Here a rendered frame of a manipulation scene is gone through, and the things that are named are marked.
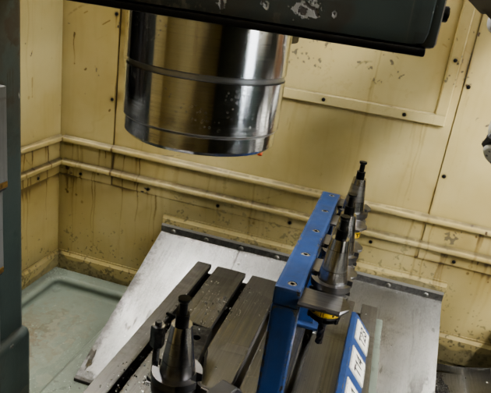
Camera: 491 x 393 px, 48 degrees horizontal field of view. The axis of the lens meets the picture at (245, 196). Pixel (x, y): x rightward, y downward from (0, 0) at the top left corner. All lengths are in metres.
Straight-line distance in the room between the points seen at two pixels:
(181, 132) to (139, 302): 1.18
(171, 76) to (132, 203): 1.36
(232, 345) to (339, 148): 0.66
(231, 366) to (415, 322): 0.67
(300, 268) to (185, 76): 0.45
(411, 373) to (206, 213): 0.76
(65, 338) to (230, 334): 0.66
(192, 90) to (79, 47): 1.34
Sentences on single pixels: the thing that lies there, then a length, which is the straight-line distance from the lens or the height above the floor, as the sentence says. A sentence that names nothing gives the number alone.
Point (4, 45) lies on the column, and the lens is 1.06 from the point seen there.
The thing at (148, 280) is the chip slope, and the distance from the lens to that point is 1.69.
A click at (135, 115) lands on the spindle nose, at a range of 0.53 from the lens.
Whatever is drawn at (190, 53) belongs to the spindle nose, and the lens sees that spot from 0.49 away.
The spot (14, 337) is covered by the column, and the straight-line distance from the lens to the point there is 1.28.
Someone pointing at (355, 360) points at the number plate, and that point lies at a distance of 1.19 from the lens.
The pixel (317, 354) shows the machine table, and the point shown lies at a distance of 1.25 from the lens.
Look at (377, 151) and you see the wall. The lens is 1.58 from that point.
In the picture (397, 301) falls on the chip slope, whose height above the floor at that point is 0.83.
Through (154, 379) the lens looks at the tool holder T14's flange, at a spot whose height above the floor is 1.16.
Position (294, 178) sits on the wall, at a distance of 1.63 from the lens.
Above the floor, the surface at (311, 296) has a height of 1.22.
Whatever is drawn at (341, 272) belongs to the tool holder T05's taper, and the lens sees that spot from 0.83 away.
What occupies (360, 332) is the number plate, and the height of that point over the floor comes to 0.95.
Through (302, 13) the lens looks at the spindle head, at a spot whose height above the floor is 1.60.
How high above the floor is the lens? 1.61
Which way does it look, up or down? 20 degrees down
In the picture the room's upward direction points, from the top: 8 degrees clockwise
